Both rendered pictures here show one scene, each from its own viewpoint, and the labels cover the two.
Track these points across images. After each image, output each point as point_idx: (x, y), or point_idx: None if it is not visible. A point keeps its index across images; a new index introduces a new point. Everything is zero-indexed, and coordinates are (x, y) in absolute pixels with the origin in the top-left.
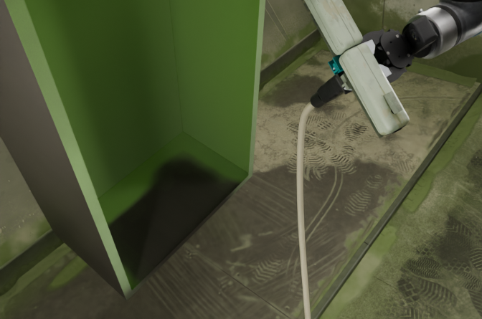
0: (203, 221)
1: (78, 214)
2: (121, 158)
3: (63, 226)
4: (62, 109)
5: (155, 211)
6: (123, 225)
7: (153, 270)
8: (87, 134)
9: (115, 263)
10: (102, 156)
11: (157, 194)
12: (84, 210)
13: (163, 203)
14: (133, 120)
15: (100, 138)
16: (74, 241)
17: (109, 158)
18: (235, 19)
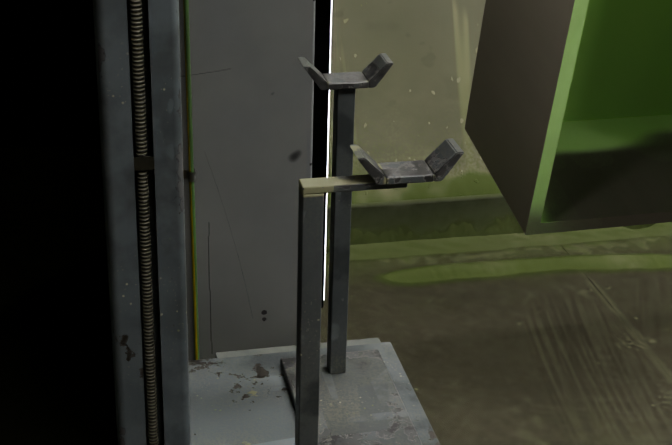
0: None
1: (547, 28)
2: (613, 77)
3: (497, 89)
4: None
5: (623, 173)
6: (565, 164)
7: (582, 221)
8: None
9: (551, 134)
10: (590, 50)
11: (639, 158)
12: (565, 7)
13: (642, 171)
14: (662, 21)
15: (603, 16)
16: (498, 121)
17: (597, 62)
18: None
